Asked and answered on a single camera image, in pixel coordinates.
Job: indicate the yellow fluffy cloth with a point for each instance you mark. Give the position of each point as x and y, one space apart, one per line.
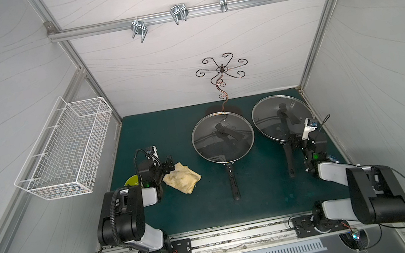
182 178

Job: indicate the green plastic bowl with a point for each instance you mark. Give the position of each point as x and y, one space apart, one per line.
132 181

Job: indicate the metal hook clamp left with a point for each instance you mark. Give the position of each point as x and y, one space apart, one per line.
139 28

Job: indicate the glass pot lid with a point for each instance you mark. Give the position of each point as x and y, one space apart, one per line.
223 138
281 116

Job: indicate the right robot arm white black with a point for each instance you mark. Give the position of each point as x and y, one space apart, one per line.
375 194

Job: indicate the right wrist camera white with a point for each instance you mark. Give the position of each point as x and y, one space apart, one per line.
310 125

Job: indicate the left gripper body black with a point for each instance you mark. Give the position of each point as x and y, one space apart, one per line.
167 165

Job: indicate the metal hook clamp middle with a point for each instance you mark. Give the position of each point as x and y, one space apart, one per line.
179 13

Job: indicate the left frying pan black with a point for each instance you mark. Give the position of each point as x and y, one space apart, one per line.
229 162

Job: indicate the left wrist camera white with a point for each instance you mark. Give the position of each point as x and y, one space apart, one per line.
152 150

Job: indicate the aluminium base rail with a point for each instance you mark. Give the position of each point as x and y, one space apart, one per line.
238 238

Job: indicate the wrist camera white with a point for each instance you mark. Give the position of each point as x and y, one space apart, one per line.
152 150
310 125

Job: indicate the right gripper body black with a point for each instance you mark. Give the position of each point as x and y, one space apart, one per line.
294 141

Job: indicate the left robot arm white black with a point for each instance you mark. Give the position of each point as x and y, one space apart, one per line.
122 220

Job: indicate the right frying pan black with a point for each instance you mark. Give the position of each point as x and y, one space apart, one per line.
288 152

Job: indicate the green table mat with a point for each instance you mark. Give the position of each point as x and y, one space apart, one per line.
266 188

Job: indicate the white wire basket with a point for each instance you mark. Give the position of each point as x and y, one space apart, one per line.
65 158

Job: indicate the aluminium crossbar rail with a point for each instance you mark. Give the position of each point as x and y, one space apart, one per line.
153 19

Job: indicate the metal hook clamp small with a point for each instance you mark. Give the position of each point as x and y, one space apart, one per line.
223 6

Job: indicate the copper scroll mug tree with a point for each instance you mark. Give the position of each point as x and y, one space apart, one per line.
219 71

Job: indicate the frying pan black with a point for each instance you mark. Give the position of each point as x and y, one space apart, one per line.
229 162
288 152

